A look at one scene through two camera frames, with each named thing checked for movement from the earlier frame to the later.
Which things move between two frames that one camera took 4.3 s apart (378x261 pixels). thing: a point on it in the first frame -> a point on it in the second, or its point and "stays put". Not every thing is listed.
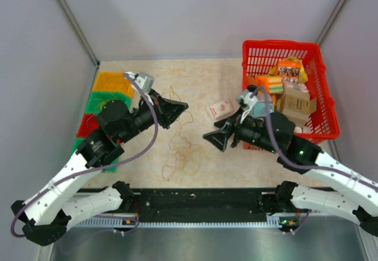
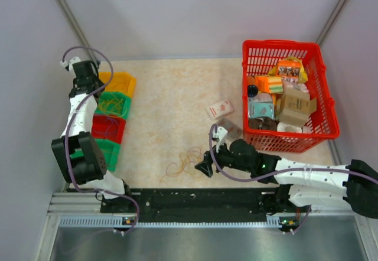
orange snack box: (288, 68) stays put
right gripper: (219, 138) -> (206, 166)
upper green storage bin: (97, 99) stays put
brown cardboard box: (297, 105) stays put
